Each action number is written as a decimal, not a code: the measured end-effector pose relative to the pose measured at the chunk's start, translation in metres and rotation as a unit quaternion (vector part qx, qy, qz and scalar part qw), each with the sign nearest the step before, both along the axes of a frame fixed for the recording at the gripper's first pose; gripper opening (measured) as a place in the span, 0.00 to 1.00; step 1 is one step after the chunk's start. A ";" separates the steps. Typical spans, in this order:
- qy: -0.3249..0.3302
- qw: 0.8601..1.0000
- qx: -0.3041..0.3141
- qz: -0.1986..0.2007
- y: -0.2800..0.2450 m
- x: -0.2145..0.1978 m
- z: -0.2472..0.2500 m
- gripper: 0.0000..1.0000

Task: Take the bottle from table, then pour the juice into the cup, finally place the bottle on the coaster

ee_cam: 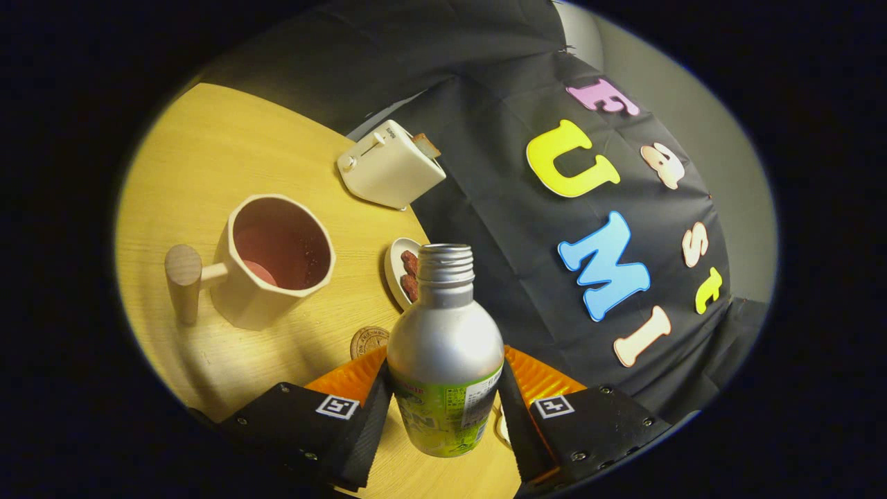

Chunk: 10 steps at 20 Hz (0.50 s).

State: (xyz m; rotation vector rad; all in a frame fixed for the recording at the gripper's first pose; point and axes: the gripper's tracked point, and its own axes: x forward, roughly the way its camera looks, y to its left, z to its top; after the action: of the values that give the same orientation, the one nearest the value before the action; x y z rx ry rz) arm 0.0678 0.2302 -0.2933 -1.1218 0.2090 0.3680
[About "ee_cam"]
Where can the black backdrop cloth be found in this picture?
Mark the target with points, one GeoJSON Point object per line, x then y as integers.
{"type": "Point", "coordinates": [499, 229]}

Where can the white oval plate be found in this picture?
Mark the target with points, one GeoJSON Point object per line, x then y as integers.
{"type": "Point", "coordinates": [393, 270]}

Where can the toast slice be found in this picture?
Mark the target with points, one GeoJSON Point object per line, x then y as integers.
{"type": "Point", "coordinates": [427, 145]}

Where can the wooden table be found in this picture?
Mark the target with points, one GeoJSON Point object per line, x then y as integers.
{"type": "Point", "coordinates": [208, 152]}

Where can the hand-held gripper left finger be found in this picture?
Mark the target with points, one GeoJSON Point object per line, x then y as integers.
{"type": "Point", "coordinates": [371, 423]}

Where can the round wooden coaster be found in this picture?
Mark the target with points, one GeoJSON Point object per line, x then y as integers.
{"type": "Point", "coordinates": [367, 341]}

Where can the white divided tray with grains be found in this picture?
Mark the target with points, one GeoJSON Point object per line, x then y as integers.
{"type": "Point", "coordinates": [500, 430]}

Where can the brown meat piece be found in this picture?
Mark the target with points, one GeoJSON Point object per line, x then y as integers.
{"type": "Point", "coordinates": [410, 287]}
{"type": "Point", "coordinates": [410, 262]}

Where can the silver bottle with green label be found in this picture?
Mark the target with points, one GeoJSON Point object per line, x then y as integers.
{"type": "Point", "coordinates": [443, 339]}

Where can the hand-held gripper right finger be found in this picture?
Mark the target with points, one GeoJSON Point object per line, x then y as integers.
{"type": "Point", "coordinates": [516, 423]}

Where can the white toaster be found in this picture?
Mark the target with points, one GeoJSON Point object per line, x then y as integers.
{"type": "Point", "coordinates": [388, 173]}

